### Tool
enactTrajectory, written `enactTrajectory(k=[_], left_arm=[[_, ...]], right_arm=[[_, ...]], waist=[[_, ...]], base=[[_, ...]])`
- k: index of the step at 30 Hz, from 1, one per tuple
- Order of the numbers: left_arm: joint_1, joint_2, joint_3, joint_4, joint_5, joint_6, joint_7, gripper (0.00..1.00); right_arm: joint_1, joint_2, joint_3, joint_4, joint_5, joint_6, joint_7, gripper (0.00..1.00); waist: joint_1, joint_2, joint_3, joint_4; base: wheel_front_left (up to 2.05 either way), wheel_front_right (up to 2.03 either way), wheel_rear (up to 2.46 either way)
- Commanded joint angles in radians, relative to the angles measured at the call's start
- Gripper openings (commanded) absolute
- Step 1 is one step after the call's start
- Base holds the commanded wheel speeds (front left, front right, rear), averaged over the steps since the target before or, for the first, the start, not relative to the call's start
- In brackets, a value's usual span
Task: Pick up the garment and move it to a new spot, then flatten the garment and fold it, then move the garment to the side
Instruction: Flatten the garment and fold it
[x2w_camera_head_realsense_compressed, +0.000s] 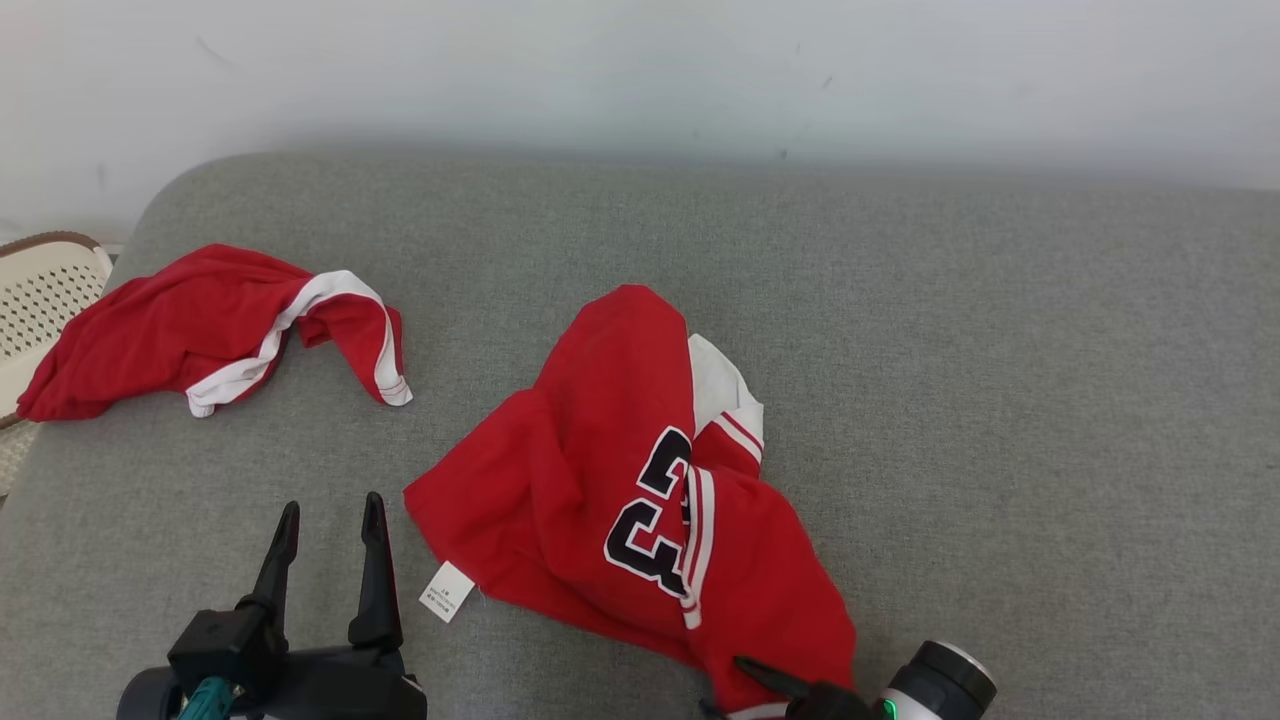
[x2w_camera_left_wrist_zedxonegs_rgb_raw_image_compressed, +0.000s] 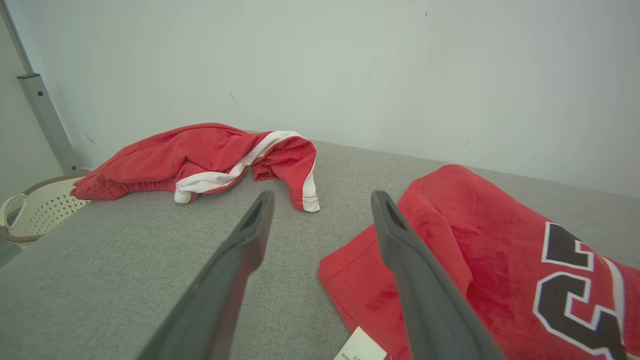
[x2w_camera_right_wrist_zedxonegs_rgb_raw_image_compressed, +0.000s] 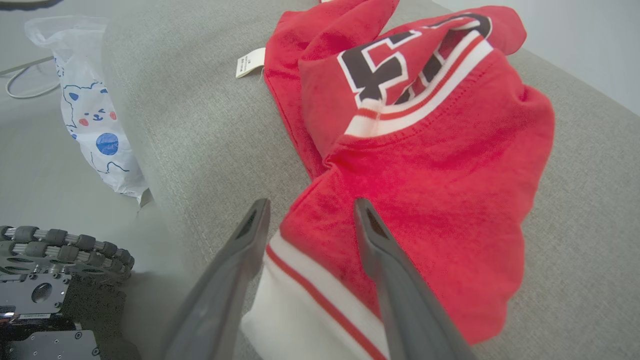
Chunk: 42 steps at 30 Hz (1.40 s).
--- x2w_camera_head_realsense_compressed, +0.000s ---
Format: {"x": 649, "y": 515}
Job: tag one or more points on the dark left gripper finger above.
{"x": 275, "y": 580}
{"x": 377, "y": 600}

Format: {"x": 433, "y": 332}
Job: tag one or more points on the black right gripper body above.
{"x": 840, "y": 706}

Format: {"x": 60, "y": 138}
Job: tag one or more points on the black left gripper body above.
{"x": 340, "y": 690}

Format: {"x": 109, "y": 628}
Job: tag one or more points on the red jersey with number 23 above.
{"x": 560, "y": 480}

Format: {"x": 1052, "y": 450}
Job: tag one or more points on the red shorts with white stripes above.
{"x": 150, "y": 330}

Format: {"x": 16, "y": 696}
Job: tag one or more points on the white perforated laundry basket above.
{"x": 40, "y": 300}

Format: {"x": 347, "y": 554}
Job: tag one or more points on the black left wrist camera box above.
{"x": 225, "y": 645}

